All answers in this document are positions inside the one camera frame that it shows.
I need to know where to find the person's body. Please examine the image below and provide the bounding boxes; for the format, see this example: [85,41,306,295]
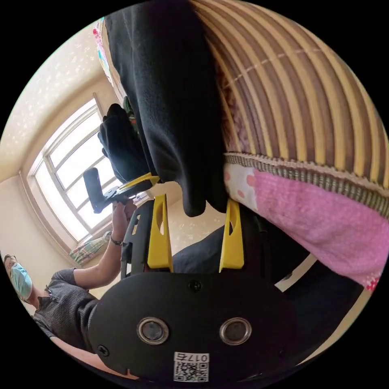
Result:
[2,226,365,355]

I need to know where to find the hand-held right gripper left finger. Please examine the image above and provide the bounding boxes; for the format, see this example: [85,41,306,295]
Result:
[147,193,174,271]

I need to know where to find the person's right forearm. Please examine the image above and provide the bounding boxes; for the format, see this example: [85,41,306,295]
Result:
[51,334,139,381]

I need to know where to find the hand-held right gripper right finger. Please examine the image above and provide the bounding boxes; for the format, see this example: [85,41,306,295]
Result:
[218,199,245,273]

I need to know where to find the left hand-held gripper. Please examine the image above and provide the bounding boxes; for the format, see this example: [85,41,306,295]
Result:
[103,172,161,205]

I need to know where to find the plaid cloth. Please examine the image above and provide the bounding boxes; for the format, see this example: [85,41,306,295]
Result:
[68,233,115,267]

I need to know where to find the person's left hand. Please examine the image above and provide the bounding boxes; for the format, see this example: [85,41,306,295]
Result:
[111,199,138,243]

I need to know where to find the window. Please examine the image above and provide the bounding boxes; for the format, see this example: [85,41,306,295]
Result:
[19,93,144,244]

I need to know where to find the black pants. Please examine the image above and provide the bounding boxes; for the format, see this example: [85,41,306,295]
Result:
[97,0,232,218]

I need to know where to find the person's left forearm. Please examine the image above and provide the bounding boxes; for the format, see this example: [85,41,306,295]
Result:
[73,237,124,288]

